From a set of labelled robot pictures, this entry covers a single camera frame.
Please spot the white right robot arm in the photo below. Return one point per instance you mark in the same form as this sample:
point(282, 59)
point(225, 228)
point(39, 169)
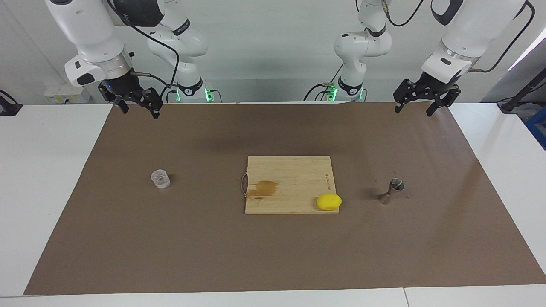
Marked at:
point(91, 34)

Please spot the black tripod stand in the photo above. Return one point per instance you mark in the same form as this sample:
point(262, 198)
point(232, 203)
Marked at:
point(522, 91)

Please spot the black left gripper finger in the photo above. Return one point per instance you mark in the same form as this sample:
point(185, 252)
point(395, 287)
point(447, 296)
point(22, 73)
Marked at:
point(450, 99)
point(403, 91)

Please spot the brown paper table mat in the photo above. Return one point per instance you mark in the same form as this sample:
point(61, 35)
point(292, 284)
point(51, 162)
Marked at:
point(273, 256)

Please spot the white wall power strip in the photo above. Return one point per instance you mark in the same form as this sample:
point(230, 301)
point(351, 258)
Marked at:
point(64, 96)

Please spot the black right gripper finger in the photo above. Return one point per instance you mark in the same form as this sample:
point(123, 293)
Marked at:
point(121, 103)
point(154, 101)

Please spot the wooden cutting board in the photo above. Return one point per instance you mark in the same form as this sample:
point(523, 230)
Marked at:
point(294, 179)

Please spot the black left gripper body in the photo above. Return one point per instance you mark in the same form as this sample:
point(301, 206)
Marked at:
point(428, 84)

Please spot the black clamp stand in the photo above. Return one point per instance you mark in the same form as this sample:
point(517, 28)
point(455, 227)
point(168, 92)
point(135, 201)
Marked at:
point(8, 108)

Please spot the metal cocktail jigger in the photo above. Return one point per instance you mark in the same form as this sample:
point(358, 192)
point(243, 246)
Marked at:
point(390, 192)

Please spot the blue box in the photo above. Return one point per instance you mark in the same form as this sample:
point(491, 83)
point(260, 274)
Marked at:
point(539, 125)

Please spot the yellow lemon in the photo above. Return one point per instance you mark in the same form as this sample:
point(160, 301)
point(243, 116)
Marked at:
point(328, 201)

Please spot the small clear glass cup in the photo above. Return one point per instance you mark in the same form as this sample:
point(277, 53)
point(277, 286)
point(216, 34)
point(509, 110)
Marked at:
point(160, 179)

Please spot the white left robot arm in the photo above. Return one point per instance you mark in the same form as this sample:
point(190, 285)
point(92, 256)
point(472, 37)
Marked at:
point(362, 44)

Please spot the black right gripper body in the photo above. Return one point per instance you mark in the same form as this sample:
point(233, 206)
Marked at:
point(123, 88)

